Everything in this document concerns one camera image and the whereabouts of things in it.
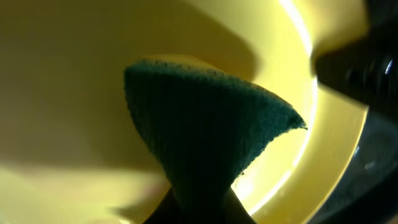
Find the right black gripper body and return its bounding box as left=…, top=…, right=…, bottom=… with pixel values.
left=315, top=0, right=397, bottom=118

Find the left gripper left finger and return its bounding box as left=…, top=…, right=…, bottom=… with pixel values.
left=144, top=189, right=180, bottom=224

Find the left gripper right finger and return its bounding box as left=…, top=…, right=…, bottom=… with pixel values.
left=224, top=188, right=256, bottom=224

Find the green yellow sponge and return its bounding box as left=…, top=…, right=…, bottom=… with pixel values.
left=124, top=58, right=307, bottom=218

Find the yellow plate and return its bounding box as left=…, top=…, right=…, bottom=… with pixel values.
left=1, top=1, right=367, bottom=223

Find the round black tray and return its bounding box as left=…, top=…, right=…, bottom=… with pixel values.
left=309, top=110, right=397, bottom=223

